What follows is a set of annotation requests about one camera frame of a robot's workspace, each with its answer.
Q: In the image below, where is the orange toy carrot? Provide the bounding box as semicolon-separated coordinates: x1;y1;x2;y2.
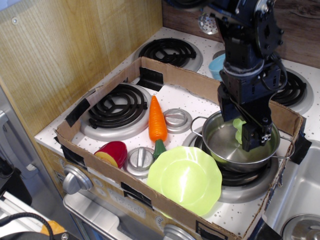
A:
148;95;168;160

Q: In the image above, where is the silver oven door handle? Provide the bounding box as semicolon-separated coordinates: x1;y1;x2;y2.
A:
63;193;130;240

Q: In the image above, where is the light green plastic plate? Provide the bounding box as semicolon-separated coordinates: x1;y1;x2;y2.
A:
146;146;223;217

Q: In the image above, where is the black back right burner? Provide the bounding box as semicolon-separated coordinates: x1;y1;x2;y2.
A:
271;68;314;115

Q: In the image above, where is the black cable bottom left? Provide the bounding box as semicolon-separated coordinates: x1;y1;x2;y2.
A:
0;212;55;240

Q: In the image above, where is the hanging metal strainer spoon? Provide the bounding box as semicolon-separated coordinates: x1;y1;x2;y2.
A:
198;12;218;35

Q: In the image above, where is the light blue plastic bowl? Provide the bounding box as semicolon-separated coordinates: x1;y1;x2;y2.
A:
208;53;226;81

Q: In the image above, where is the black back left burner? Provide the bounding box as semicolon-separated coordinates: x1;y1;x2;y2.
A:
133;38;203;72

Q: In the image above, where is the orange object bottom left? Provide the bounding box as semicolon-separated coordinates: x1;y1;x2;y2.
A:
40;220;66;236

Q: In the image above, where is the silver stove knob front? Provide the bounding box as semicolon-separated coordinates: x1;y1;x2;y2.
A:
123;147;154;179

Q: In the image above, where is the light green toy broccoli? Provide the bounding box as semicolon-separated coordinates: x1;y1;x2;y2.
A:
232;118;247;145

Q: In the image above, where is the black burner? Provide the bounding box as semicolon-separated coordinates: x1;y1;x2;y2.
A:
271;68;314;115
80;83;152;142
133;38;203;72
182;126;280;204

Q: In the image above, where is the black front right burner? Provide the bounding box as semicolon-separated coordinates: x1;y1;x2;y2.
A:
182;126;280;204

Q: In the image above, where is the stainless steel pot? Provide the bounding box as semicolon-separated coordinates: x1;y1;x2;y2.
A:
190;111;295;173

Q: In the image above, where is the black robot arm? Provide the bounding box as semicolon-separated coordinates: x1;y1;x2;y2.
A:
170;0;288;151

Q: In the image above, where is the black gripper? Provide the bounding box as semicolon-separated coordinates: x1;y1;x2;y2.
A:
218;62;282;152

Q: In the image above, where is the silver oven knob left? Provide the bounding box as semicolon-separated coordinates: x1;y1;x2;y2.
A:
62;164;93;195

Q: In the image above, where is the black front left burner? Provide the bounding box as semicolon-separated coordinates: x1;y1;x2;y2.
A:
80;83;152;142

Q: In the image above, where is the silver stove knob centre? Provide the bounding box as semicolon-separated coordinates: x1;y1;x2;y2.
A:
163;108;193;134

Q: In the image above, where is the silver toy sink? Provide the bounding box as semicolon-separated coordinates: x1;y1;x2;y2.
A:
262;140;320;240

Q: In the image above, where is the silver stove knob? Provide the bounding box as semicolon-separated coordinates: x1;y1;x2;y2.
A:
123;147;154;179
163;108;193;134

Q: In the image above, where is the silver oven knob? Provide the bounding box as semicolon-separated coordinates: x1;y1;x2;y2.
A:
163;224;195;240
62;164;93;195

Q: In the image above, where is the silver oven knob right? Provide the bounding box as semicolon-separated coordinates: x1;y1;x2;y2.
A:
163;224;195;240

